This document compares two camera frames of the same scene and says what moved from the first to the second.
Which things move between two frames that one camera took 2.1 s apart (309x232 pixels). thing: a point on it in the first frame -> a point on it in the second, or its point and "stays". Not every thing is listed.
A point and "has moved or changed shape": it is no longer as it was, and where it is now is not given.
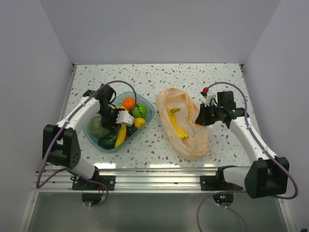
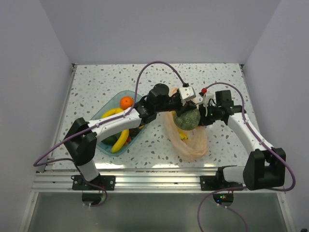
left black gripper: [112, 123] -> [189, 105]
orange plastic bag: [178, 112] stays
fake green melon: [96, 129] has moved or changed shape
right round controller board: [225, 199] stays
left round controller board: [91, 198] stays
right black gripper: [202, 119] stays
